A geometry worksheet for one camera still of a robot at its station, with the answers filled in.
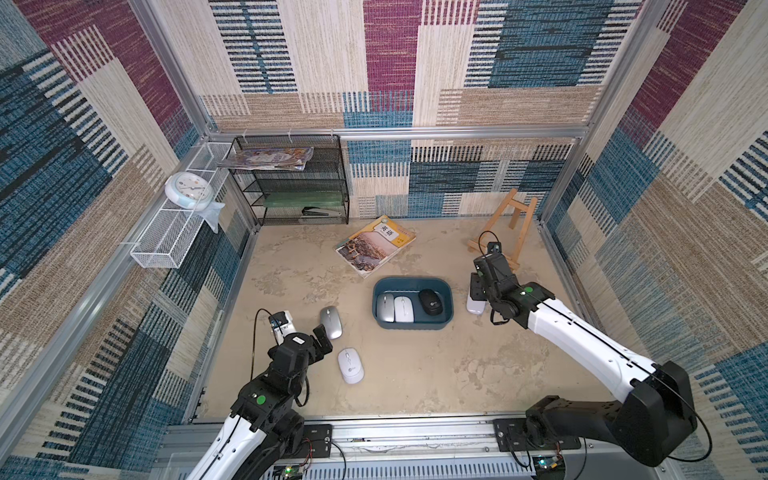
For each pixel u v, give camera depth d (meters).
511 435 0.73
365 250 1.11
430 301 0.95
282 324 0.67
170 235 0.92
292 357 0.55
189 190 0.75
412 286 1.00
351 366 0.83
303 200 1.11
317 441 0.73
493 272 0.63
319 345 0.71
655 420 0.40
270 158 0.87
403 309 0.94
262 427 0.51
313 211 1.09
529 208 0.94
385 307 0.94
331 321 0.92
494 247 0.72
